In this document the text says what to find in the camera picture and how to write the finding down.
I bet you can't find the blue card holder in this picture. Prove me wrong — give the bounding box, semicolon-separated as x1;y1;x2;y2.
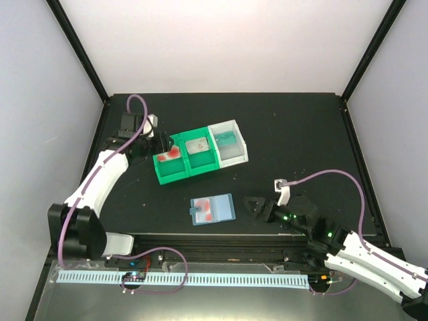
189;193;236;226

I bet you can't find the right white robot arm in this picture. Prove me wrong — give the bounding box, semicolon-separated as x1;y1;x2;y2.
243;195;427;320

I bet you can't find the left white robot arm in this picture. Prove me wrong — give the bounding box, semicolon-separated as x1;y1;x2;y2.
47;113;174;267

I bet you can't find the teal VIP card stack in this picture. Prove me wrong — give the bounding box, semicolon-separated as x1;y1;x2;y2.
214;131;237;148

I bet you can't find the left green bin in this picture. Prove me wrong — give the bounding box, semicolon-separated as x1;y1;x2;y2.
152;134;190;185

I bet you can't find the green bin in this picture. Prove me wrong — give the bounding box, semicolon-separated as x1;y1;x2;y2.
152;134;190;185
179;126;219;177

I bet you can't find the middle green bin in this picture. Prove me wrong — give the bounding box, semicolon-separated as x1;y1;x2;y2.
179;126;219;177

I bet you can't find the white translucent bin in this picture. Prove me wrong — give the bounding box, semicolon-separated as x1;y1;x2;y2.
207;120;249;169

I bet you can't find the right controller board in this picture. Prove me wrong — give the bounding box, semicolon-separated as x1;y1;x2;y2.
308;272;343;285

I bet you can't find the controller board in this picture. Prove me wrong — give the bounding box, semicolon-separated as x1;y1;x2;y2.
308;272;343;285
122;272;146;282

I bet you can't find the left controller board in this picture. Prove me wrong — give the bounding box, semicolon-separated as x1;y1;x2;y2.
122;272;146;282

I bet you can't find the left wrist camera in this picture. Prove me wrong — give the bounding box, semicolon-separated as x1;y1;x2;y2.
144;114;158;134

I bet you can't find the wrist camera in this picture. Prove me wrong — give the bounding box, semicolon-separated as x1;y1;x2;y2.
274;179;291;206
144;114;158;134

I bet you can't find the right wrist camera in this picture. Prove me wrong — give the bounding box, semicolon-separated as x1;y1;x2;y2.
274;179;291;206

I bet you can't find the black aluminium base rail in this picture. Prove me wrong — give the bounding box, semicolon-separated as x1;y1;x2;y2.
49;232;405;268

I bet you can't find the light blue slotted cable duct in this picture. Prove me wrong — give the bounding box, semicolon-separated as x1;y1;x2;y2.
56;270;309;290

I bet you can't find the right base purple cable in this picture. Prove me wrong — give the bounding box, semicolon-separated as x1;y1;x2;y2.
308;277;358;298

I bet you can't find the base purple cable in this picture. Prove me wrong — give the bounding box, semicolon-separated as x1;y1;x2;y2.
110;246;189;296
308;277;358;298

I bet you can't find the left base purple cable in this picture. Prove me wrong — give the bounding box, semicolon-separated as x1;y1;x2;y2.
110;246;189;296

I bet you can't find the left black frame post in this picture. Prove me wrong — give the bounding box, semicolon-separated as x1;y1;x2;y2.
45;0;110;104

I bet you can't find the black frame post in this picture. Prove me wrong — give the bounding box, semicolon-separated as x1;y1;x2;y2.
341;0;407;103
45;0;110;104

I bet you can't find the right black frame post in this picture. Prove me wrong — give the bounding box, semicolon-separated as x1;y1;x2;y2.
341;0;407;103

